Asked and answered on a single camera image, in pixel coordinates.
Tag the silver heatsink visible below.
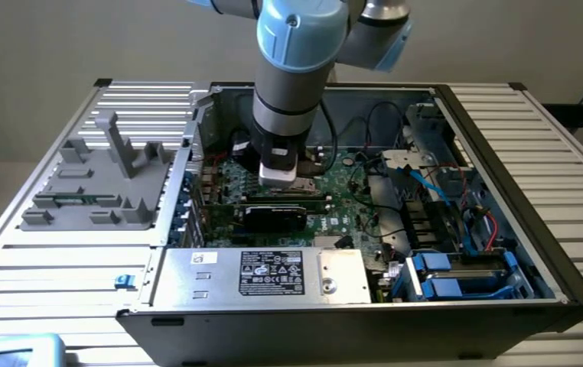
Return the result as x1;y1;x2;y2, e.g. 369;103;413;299
311;235;343;249

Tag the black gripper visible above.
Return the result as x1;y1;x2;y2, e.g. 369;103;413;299
246;121;310;174

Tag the blue teach pendant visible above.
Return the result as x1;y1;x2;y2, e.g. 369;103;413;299
0;332;69;367

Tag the black wire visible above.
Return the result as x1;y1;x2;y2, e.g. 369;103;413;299
318;99;341;180

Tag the silver power supply unit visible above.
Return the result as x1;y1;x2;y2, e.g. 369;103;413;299
147;247;371;307

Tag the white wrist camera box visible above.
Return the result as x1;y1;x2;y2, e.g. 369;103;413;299
257;161;297;188

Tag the blue disk bay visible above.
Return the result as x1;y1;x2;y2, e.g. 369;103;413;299
390;246;535;303

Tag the red wire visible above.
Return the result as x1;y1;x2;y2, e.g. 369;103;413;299
481;209;499;254

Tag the green RAM stick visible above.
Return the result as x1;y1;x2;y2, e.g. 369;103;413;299
49;195;102;205

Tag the CPU socket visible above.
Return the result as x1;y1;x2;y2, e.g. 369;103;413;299
274;160;333;194

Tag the blue wire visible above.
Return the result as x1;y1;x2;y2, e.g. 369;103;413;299
401;164;450;207

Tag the metal slat table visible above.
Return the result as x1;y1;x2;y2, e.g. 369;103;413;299
0;79;583;367

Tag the grey parts rack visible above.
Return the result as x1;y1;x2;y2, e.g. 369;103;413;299
17;112;175;232

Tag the black open PC case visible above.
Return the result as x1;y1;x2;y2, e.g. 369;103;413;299
114;80;583;367

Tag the metal drive cage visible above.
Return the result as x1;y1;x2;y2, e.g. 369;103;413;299
379;102;475;200

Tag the black graphics card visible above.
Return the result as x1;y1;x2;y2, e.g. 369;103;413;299
201;204;309;235

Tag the green motherboard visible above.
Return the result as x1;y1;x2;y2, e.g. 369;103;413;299
195;149;409;265

